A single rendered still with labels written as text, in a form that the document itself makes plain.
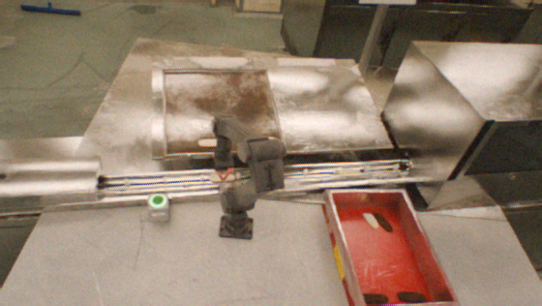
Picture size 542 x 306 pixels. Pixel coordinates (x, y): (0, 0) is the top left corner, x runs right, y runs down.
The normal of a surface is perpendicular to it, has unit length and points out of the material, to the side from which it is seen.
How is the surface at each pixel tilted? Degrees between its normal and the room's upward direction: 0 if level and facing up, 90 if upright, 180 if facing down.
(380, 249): 0
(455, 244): 0
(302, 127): 10
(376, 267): 0
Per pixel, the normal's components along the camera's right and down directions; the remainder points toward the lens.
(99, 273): 0.13, -0.72
